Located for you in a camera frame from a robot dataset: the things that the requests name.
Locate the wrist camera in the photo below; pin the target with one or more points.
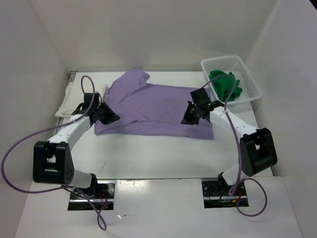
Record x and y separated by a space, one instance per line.
200 96
90 97

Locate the white plastic basket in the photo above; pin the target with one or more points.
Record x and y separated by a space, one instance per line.
235 65

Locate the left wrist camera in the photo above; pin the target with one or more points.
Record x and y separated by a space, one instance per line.
90 97

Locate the green shirt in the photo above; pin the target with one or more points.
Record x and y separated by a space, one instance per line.
223 83

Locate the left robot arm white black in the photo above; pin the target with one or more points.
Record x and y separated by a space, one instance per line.
52 159

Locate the purple shirt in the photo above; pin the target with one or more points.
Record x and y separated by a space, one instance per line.
150 109

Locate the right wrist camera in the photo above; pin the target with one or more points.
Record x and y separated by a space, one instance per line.
200 96

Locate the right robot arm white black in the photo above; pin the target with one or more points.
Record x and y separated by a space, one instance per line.
256 150

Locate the aluminium table edge rail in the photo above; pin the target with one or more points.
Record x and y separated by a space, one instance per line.
70 77

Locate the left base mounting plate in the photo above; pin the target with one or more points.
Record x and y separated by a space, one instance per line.
103 198

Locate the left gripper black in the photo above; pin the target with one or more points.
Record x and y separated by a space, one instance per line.
111 116

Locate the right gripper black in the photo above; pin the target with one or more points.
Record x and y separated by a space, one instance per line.
187 119

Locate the white t shirt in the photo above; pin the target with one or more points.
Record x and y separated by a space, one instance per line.
74 96

